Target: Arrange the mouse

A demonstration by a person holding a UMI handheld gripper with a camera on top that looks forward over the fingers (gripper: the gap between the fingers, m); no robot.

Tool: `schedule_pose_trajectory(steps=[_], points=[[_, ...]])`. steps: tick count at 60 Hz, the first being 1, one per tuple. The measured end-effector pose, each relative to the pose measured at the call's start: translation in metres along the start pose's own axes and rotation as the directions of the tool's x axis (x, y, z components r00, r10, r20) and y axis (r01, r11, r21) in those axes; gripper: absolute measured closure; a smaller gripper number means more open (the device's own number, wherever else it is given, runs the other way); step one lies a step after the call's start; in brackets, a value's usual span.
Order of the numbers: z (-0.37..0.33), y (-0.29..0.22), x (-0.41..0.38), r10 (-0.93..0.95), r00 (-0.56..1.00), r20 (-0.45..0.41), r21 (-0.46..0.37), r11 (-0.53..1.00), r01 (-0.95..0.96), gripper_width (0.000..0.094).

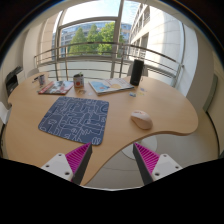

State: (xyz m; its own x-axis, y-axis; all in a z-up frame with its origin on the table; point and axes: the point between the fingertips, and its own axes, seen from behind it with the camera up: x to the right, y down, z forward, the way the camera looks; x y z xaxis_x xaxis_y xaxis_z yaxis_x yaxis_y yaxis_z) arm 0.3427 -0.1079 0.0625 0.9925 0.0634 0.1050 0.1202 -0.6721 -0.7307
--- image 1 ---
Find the beige computer mouse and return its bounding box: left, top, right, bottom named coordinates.
left=130, top=110, right=154, bottom=131

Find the black cylindrical speaker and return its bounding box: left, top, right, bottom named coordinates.
left=129, top=59, right=145, bottom=87

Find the small potted plant in can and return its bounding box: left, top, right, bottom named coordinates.
left=72, top=72, right=85, bottom=89

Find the light blue cover magazine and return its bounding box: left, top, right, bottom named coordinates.
left=88, top=77, right=135, bottom=97

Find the black printer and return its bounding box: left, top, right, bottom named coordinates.
left=4, top=65, right=24, bottom=98

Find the metal balcony railing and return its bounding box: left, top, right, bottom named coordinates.
left=33, top=41, right=185, bottom=88

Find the red cover magazine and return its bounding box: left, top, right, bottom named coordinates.
left=37, top=80, right=75, bottom=96

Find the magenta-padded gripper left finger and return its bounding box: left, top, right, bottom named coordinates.
left=40, top=142, right=93, bottom=186

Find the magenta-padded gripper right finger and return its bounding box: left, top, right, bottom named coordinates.
left=132, top=142, right=184, bottom=186

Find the blue patterned mouse pad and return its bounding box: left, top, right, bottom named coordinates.
left=37, top=96, right=110, bottom=146

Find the small cup with pens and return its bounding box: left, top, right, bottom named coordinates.
left=32, top=73, right=46, bottom=88

